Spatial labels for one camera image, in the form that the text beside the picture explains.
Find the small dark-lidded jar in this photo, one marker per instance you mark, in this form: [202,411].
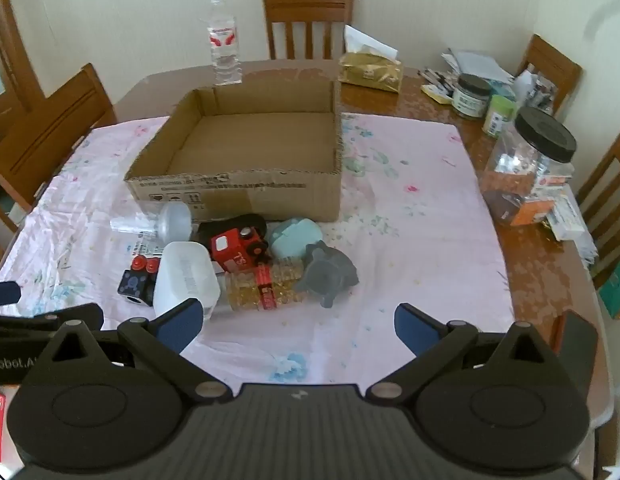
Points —
[469,102]

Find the bundle of pens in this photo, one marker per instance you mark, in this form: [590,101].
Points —
[434,77]

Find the white labelled packet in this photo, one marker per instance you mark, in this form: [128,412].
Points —
[145,249]

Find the white plastic bag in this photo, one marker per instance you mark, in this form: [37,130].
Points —
[182,275]

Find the pink floral cloth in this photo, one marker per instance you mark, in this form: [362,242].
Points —
[414,220]

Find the stack of white papers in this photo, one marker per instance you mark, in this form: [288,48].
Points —
[477,65]

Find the wooden door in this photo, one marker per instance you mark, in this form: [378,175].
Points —
[15,35]

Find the small green-lidded bottle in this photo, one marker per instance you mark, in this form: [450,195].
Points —
[497,120]

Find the bottle of yellow beads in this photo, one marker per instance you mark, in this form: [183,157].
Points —
[245,287]

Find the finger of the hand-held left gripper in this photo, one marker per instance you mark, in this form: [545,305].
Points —
[20,322]
[2,294]

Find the gold tissue pack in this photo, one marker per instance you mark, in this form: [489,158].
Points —
[370,72]

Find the wooden slat-back chair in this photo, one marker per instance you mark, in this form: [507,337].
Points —
[549,60]
[609,180]
[307,7]
[45,130]

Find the yellow sticky note pad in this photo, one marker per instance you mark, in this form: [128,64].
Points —
[434,95]

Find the clear plastic water bottle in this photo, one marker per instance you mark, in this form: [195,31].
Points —
[222,45]

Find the clear jar with black lid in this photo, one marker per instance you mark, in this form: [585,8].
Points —
[529,170]

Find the green cardboard box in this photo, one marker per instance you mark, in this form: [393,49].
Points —
[617,290]

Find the black smartphone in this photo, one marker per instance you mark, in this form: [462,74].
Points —
[577,350]

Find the white medicine box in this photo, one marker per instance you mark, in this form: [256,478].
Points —
[564,220]

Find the clear plastic goblet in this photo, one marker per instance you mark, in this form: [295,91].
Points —
[175,222]

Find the black cube toy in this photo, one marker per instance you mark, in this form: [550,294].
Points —
[132,285]

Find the red toy train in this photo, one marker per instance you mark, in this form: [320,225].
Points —
[232,252]

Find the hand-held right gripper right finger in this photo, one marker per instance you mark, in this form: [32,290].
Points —
[414,327]

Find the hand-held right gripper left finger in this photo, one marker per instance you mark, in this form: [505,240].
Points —
[182,322]

